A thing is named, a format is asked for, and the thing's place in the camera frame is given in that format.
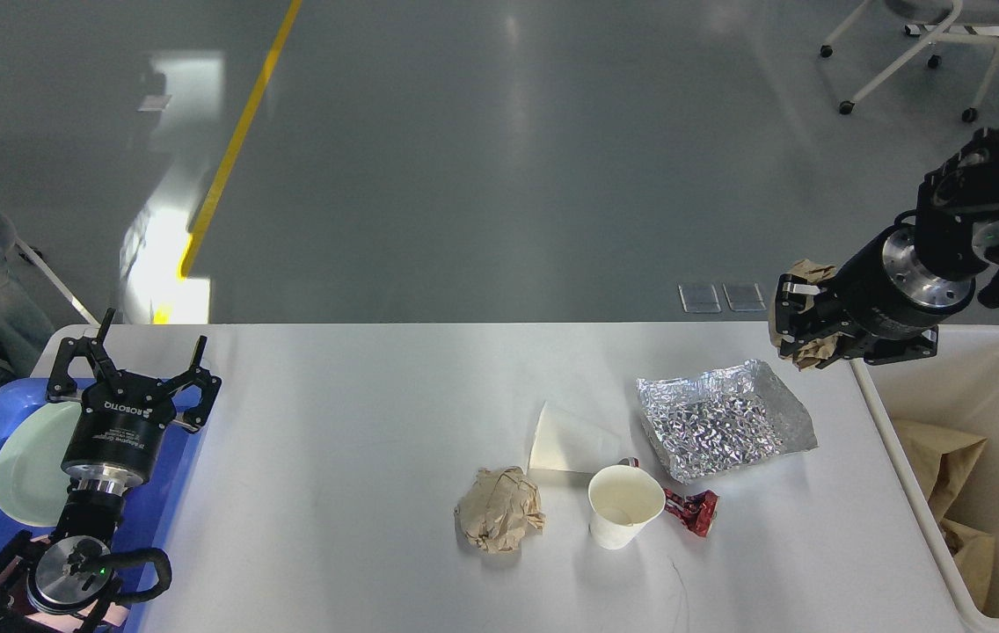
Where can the red snack wrapper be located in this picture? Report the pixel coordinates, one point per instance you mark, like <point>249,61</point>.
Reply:
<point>691,512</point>

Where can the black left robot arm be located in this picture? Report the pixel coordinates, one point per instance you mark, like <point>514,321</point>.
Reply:
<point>96,506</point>

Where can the floor socket cover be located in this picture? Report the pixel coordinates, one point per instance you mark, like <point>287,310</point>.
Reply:
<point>744,297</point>
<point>699,299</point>

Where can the aluminium foil sheet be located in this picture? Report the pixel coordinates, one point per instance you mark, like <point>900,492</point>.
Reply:
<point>723,420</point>

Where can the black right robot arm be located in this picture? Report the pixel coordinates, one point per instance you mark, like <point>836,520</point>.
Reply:
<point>957,220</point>

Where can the brown paper in bin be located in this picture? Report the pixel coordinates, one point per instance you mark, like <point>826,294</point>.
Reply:
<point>940,458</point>

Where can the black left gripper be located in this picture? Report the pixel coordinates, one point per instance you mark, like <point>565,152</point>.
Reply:
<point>117,435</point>

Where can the white office chair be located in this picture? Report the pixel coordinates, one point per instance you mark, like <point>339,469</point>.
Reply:
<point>955,22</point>

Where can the flattened white paper cup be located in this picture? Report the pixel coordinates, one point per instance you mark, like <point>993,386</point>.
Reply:
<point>566,442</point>

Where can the white paper cup upright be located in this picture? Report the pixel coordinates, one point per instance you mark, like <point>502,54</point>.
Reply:
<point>604,525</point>

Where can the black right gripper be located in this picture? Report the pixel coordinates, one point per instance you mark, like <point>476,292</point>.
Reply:
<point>885,301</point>

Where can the crumpled brown paper ball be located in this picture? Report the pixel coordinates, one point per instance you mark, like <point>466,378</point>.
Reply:
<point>499,510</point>

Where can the pink mug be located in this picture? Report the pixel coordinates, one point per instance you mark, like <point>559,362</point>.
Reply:
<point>113,615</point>

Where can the white chair base left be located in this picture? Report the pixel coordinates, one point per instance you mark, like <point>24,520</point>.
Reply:
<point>31,255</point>

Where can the floor socket cover left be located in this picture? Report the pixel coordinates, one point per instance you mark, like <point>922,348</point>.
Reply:
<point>699,299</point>

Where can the brown paper bag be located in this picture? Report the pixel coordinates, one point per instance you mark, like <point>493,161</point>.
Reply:
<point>973,553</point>

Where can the light green plate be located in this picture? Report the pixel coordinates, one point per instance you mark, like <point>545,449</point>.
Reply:
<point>33,485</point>

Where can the floor socket cover right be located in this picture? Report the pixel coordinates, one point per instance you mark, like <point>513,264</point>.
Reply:
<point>744,297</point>

